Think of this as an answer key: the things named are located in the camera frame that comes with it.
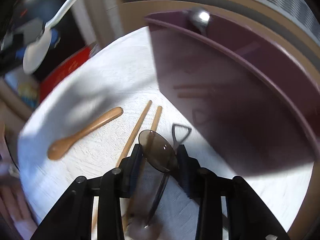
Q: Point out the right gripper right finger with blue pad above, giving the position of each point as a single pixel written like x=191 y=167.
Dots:
x=187 y=172

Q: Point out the metal shovel-shaped spoon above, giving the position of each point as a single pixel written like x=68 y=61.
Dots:
x=179 y=134

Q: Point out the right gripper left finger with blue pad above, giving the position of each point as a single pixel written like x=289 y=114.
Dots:
x=130 y=167

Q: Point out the white textured cloth mat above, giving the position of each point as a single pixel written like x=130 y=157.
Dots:
x=124 y=74

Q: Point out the steel spoon in holder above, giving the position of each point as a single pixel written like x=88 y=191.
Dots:
x=200 y=18

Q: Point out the maroon plastic utensil holder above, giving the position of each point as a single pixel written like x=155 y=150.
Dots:
x=248 y=98

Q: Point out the brown wooden spoon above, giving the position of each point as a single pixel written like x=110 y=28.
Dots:
x=60 y=147

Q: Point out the wooden chopstick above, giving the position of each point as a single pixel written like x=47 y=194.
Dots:
x=123 y=155
x=150 y=139

